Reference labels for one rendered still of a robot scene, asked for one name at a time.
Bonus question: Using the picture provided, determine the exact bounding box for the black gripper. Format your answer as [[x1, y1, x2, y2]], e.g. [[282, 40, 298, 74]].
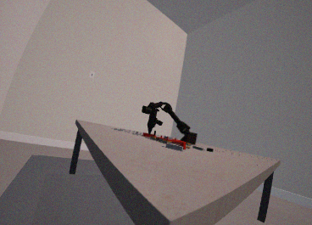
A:
[[148, 115, 156, 135]]

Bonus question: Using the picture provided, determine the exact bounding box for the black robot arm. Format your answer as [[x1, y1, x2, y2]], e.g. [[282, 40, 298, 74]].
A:
[[142, 102, 190, 135]]

